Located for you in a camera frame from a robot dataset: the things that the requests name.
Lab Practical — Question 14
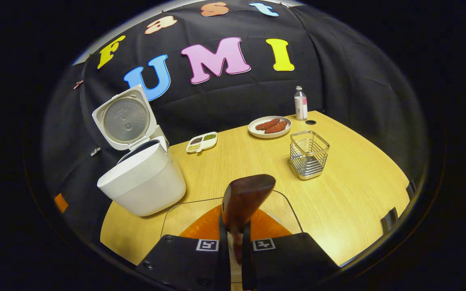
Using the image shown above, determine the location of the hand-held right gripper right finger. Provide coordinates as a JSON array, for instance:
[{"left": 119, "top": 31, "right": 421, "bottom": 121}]
[{"left": 241, "top": 208, "right": 341, "bottom": 291}]

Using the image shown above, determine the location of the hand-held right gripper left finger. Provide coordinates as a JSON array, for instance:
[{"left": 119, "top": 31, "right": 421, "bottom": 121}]
[{"left": 136, "top": 204, "right": 231, "bottom": 291}]

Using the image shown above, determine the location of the brown wooden spoon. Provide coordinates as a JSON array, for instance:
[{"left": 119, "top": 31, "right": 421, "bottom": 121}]
[{"left": 222, "top": 174, "right": 276, "bottom": 265}]

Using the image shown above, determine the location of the white rice cooker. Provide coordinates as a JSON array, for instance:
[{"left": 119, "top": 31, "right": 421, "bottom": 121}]
[{"left": 92, "top": 84, "right": 186, "bottom": 217}]

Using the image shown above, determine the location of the metal wire chopstick holder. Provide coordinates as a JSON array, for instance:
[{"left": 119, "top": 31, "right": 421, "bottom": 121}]
[{"left": 290, "top": 130, "right": 330, "bottom": 180}]

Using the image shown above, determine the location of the white divided grain dish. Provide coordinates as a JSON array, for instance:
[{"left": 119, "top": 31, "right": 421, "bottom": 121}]
[{"left": 186, "top": 131, "right": 218, "bottom": 154}]

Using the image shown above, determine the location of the white round plate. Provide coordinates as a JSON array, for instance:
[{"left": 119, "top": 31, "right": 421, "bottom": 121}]
[{"left": 248, "top": 116, "right": 292, "bottom": 139}]

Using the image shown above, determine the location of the red sausage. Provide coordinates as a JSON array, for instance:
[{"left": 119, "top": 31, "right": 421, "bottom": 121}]
[
  {"left": 264, "top": 121, "right": 288, "bottom": 134},
  {"left": 255, "top": 118, "right": 281, "bottom": 131}
]

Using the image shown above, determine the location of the clear bottle with pink label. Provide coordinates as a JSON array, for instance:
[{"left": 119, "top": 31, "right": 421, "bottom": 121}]
[{"left": 294, "top": 86, "right": 308, "bottom": 121}]

